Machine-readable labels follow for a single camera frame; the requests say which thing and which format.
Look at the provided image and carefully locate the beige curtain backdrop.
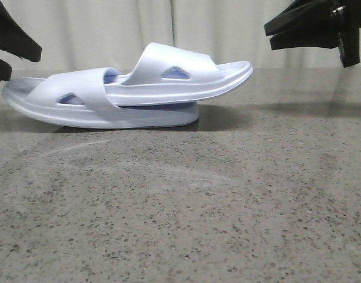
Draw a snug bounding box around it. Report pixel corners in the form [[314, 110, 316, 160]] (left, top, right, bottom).
[[0, 0, 361, 71]]

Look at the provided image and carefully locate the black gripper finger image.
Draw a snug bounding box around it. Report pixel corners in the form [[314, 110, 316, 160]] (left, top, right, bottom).
[[0, 1, 42, 62], [0, 59, 12, 81]]

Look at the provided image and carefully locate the light blue slipper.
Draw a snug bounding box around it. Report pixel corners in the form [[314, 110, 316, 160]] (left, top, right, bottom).
[[2, 68, 199, 129], [104, 42, 253, 106]]

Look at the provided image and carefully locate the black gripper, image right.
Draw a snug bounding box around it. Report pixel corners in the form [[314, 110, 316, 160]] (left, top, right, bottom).
[[264, 0, 361, 68]]

